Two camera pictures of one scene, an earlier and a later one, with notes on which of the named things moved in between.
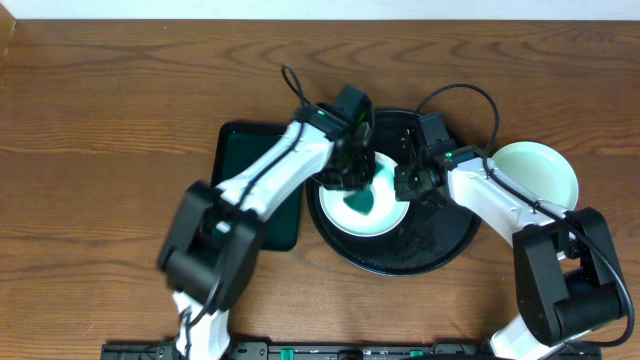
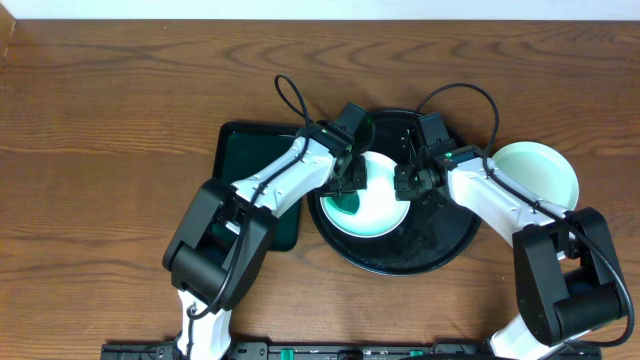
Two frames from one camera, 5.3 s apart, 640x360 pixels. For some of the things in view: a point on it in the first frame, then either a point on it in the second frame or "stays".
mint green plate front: (540, 170) stays
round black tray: (431, 235) stays
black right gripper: (402, 189) stays
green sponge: (361, 202) → (348, 203)
